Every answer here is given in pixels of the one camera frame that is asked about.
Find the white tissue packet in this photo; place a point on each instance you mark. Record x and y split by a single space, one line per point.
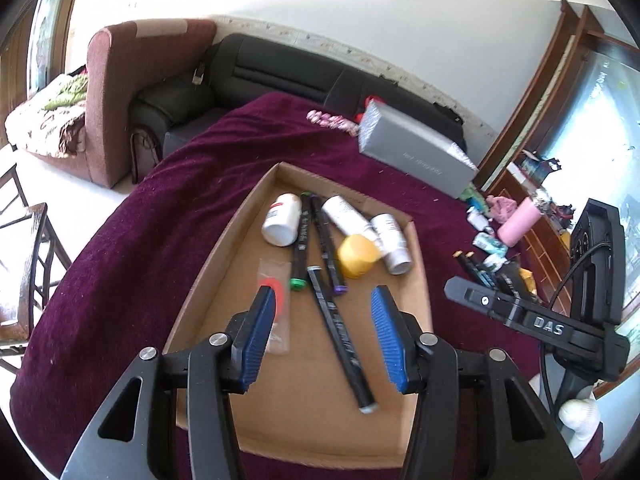
494 262

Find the black bag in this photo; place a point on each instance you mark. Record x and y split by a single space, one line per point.
447 112

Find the wooden cabinet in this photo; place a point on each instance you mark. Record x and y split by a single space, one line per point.
542 255

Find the printed blanket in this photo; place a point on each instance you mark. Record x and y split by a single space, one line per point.
45 115

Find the person's right hand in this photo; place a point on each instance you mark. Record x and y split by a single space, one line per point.
580 415

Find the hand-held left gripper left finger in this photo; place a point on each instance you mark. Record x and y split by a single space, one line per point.
260 330

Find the white spray bottle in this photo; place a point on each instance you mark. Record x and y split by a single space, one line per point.
342 215

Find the yellow jar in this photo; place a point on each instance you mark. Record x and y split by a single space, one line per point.
357 257

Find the beige-capped black marker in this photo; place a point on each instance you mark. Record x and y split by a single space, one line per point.
462 265

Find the white bottle with red label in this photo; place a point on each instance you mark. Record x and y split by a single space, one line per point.
280 227

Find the pink bottle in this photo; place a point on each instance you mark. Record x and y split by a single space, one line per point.
520 222

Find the wooden chair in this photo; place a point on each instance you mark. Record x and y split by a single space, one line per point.
25 260

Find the clear packet with red item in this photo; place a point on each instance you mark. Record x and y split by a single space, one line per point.
281 305

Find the pink cloth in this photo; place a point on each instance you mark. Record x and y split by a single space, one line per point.
502 207

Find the blue-capped black marker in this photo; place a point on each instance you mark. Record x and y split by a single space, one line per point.
340 340

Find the green cloth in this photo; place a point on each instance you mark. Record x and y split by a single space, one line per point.
470 194

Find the teal tissue packet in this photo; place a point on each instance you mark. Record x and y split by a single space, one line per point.
487 242

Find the cardboard box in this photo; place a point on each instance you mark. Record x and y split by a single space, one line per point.
300 410

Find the colourful printed box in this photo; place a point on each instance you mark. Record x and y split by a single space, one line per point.
537 170

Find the purple-capped black marker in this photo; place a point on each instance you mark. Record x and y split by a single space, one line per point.
327 250

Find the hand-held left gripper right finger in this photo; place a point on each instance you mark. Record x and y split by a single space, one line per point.
387 335

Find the black pouch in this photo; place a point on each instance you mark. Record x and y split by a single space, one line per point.
510 280

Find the maroon blanket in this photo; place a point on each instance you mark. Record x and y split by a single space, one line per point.
125 285

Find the black sofa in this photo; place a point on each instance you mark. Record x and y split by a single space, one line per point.
280 67

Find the white pill bottle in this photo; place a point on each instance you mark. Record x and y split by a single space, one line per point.
392 245

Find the yellow-capped black marker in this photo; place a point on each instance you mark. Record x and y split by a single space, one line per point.
477 266

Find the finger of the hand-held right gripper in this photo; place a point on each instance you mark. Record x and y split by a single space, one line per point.
480 300

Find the maroon armchair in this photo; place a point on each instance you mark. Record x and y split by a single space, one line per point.
115 110

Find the green-capped black marker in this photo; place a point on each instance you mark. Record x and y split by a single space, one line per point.
301 240

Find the grey box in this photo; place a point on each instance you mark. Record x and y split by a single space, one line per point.
415 150

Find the yellow snack packet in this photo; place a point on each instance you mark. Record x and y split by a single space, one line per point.
526 277

